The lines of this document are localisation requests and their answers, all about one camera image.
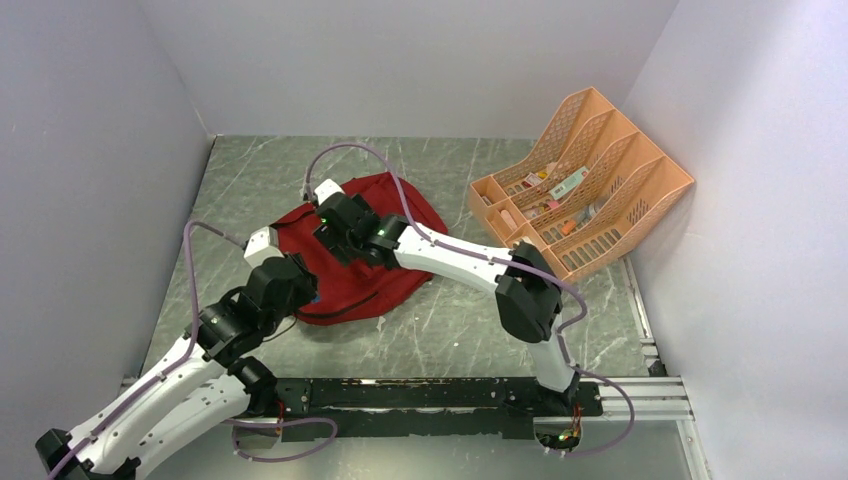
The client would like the red student backpack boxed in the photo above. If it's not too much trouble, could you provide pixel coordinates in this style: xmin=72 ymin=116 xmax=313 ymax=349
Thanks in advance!
xmin=270 ymin=172 xmax=449 ymax=327

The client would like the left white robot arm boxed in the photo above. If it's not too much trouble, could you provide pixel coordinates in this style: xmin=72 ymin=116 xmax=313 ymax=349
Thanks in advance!
xmin=35 ymin=254 xmax=317 ymax=479

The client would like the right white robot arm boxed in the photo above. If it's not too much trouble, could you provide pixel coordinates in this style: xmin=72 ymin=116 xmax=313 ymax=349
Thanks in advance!
xmin=314 ymin=189 xmax=578 ymax=414

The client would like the pink eraser in organizer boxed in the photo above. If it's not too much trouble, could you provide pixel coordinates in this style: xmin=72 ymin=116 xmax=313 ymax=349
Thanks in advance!
xmin=498 ymin=209 xmax=518 ymax=232

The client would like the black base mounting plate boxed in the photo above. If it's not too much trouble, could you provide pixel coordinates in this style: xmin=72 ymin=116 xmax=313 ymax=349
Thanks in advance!
xmin=237 ymin=377 xmax=604 ymax=442

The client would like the orange capped small item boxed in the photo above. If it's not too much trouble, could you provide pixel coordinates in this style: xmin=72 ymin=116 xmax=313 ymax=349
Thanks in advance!
xmin=559 ymin=219 xmax=577 ymax=235

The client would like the white green box in organizer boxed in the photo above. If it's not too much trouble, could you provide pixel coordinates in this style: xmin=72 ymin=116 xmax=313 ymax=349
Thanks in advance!
xmin=549 ymin=166 xmax=589 ymax=200

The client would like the orange plastic file organizer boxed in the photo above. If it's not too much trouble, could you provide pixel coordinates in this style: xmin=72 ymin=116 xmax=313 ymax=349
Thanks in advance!
xmin=468 ymin=87 xmax=695 ymax=283

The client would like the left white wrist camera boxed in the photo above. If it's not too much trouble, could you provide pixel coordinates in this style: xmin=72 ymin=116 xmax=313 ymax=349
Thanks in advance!
xmin=243 ymin=226 xmax=283 ymax=268

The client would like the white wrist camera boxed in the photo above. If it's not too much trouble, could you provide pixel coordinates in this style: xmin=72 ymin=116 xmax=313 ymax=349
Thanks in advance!
xmin=243 ymin=226 xmax=283 ymax=268
xmin=313 ymin=179 xmax=344 ymax=206

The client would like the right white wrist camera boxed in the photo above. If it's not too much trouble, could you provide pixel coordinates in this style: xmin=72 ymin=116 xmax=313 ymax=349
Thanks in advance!
xmin=313 ymin=179 xmax=344 ymax=206

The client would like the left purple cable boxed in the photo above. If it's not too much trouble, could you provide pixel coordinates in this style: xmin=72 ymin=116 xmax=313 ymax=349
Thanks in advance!
xmin=47 ymin=219 xmax=339 ymax=480

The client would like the purple cable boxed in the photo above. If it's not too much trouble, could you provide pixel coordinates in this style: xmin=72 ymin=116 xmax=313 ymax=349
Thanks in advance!
xmin=47 ymin=219 xmax=339 ymax=480
xmin=303 ymin=141 xmax=637 ymax=460

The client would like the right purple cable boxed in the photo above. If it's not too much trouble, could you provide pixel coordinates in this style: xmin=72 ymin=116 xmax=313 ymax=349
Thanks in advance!
xmin=303 ymin=141 xmax=637 ymax=460

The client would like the aluminium rail frame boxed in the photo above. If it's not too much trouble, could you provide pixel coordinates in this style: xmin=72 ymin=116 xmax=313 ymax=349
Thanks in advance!
xmin=92 ymin=376 xmax=713 ymax=480

